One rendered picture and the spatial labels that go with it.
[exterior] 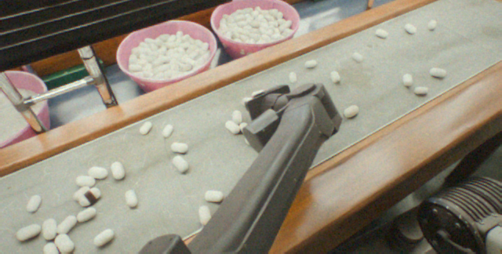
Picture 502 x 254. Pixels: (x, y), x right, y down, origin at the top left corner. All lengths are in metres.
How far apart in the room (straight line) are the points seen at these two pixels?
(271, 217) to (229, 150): 0.39
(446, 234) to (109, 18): 0.64
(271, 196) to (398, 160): 0.42
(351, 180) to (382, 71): 0.37
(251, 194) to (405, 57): 0.76
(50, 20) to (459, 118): 0.78
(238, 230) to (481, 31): 1.06
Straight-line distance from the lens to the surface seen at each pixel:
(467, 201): 0.67
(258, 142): 0.53
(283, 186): 0.34
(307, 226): 0.58
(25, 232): 0.69
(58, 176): 0.75
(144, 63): 0.92
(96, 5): 0.47
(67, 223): 0.66
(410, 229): 0.88
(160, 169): 0.68
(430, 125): 0.79
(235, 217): 0.29
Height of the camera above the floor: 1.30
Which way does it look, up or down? 48 degrees down
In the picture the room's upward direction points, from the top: straight up
